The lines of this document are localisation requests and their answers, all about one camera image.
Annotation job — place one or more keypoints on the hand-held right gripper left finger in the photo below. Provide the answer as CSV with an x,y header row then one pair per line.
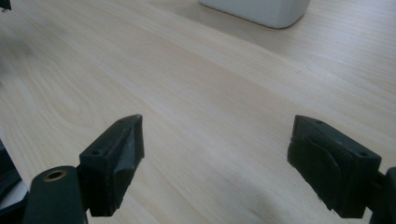
x,y
109,161

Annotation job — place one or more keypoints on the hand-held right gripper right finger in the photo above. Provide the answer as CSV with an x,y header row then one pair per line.
x,y
330,168

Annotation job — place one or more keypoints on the white rectangular container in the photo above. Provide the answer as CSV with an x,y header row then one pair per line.
x,y
258,11

